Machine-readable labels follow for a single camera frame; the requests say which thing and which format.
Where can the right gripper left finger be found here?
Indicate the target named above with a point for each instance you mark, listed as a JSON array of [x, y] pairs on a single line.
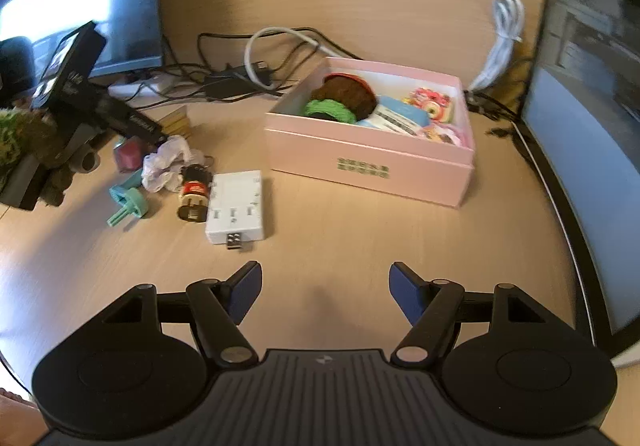
[[218, 308]]

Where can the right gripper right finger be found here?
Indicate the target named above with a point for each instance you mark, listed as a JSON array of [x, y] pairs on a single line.
[[431, 308]]

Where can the white tissue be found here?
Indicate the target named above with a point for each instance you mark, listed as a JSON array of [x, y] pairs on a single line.
[[162, 169]]

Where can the teal plastic clip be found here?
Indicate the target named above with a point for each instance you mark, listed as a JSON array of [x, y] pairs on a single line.
[[129, 199]]

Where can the blue white wipes packet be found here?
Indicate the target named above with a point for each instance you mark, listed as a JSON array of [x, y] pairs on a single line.
[[393, 115]]

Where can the pink patterned card pack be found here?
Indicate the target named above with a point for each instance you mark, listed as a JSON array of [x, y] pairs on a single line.
[[438, 106]]

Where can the crocheted brown green doll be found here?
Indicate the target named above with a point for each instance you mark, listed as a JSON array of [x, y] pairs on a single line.
[[342, 97]]

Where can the magenta small block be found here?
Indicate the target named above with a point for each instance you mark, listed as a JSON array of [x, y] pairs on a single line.
[[129, 154]]

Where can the white power strip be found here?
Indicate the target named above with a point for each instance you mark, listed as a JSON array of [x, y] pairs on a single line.
[[152, 87]]

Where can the black power adapter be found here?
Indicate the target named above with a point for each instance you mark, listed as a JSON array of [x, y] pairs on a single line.
[[228, 86]]

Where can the pink cardboard box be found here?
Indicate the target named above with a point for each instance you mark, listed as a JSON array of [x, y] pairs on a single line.
[[404, 165]]

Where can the right monitor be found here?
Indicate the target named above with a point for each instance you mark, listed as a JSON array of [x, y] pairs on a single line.
[[578, 127]]

